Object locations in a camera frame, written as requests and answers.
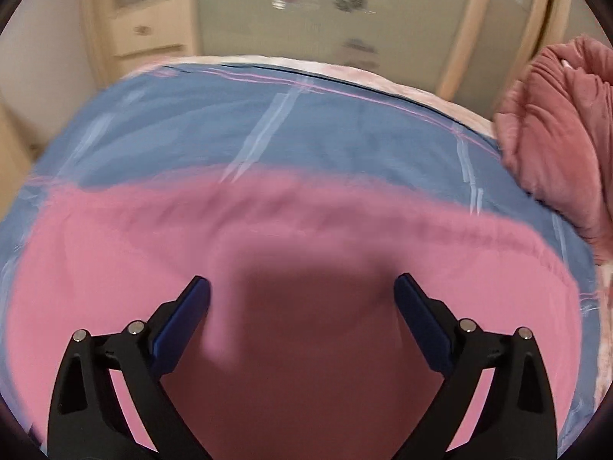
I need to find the pink and white striped jacket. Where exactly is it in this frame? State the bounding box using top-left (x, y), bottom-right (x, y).
top-left (7, 165), bottom-right (597, 460)

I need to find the dusty pink quilt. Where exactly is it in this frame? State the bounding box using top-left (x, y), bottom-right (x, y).
top-left (493, 36), bottom-right (613, 266)

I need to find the beige drawer cabinet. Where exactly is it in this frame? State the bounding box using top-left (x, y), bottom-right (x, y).
top-left (79, 0), bottom-right (202, 87)

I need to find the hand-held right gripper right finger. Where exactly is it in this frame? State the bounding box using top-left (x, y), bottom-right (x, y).
top-left (393, 273), bottom-right (559, 460)

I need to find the blue striped bed sheet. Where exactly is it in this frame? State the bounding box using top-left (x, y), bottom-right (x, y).
top-left (0, 60), bottom-right (599, 442)

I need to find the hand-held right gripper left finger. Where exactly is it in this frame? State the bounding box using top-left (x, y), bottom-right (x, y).
top-left (47, 275), bottom-right (211, 460)

